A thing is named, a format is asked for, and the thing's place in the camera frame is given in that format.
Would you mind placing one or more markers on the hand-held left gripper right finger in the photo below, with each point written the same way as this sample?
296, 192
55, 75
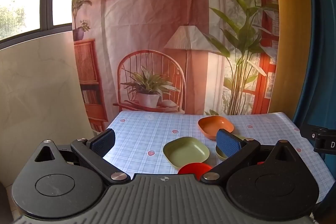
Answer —
227, 145

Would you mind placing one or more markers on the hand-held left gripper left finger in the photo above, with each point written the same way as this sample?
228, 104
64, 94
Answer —
103, 142

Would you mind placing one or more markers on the green square bowl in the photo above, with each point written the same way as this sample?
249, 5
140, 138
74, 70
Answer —
220, 154

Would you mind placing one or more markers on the orange square bowl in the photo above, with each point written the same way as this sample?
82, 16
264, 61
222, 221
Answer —
210, 125

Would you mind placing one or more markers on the red round plate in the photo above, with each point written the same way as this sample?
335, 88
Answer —
194, 169

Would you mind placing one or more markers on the green square plate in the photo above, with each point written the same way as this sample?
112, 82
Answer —
187, 151

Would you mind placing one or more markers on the blue plaid tablecloth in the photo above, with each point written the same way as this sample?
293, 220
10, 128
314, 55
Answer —
147, 134

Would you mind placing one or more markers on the blue curtain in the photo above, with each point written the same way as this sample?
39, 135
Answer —
321, 43

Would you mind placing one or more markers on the yellow curtain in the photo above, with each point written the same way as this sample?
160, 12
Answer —
291, 29

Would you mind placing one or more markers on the printed wall tapestry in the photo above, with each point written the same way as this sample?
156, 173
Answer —
162, 16

